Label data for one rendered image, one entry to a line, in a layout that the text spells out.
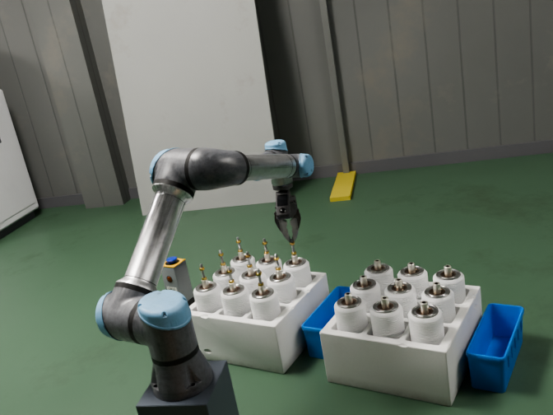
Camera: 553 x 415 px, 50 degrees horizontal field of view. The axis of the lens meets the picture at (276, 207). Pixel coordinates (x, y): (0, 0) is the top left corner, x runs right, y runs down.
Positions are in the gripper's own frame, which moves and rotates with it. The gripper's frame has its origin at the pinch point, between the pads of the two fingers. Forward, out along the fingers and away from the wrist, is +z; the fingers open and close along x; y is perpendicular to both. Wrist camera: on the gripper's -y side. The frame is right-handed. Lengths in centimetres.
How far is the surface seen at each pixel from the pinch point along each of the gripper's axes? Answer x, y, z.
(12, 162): 199, 189, -9
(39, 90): 180, 219, -52
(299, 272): -1.1, -3.9, 11.5
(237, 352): 22.6, -23.1, 29.1
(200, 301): 33.6, -14.3, 13.0
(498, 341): -63, -26, 34
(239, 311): 19.8, -19.7, 15.8
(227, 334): 24.9, -21.9, 22.7
